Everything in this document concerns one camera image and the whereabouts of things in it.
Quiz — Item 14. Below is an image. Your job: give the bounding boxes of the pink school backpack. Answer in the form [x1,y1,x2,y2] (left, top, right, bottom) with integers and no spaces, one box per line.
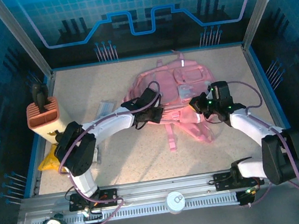
[116,44,226,158]

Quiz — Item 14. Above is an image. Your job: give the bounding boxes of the blue white mask pack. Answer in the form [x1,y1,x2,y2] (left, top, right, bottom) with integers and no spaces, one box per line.
[94,99,119,117]

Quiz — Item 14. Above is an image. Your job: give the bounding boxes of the yellow cartoon book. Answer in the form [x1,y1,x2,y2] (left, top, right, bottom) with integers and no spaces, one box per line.
[34,144,63,173]

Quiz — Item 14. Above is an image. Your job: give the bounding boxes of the aluminium mounting beam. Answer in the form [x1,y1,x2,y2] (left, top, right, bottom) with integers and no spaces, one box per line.
[19,159,299,220]

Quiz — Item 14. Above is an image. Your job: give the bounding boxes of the silver tin can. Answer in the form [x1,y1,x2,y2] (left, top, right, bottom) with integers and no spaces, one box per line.
[164,190,188,216]

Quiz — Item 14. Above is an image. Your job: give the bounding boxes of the black connector box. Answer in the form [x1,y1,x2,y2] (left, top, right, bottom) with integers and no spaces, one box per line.
[236,187,263,206]

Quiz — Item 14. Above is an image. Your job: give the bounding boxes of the cream orange knife block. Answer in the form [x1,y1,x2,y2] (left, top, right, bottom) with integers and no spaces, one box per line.
[24,94,72,148]

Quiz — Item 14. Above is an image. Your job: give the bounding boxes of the slotted white cable duct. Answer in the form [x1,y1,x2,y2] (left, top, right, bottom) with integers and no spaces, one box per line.
[29,190,241,224]

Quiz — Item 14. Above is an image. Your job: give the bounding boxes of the black knife handle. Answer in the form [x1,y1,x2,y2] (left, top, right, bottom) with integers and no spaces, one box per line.
[30,83,45,113]
[38,83,51,106]

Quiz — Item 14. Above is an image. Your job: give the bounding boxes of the aluminium frame post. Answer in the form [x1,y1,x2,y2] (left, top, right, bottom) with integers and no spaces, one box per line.
[0,0,56,87]
[234,0,297,51]

